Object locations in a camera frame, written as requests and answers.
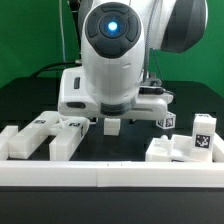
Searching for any black cable hose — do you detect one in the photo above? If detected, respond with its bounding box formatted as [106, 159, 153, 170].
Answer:
[31, 0, 84, 78]

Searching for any white tagged cube nut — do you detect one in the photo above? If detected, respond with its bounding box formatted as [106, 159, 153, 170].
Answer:
[156, 113, 176, 130]

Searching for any white U-shaped fence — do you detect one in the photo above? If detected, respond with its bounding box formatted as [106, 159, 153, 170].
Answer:
[0, 125, 224, 188]

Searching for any white chair seat part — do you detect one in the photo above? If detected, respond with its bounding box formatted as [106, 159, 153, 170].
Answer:
[145, 133, 214, 163]

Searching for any thin white cable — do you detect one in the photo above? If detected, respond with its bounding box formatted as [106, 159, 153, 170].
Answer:
[58, 0, 67, 63]

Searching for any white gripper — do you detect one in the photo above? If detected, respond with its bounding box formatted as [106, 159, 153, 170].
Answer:
[58, 68, 174, 120]

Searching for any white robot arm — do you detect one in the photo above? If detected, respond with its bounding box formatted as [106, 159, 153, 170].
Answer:
[58, 0, 208, 120]

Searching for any white chair back part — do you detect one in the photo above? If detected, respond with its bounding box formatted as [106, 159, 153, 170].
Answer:
[8, 111, 91, 161]

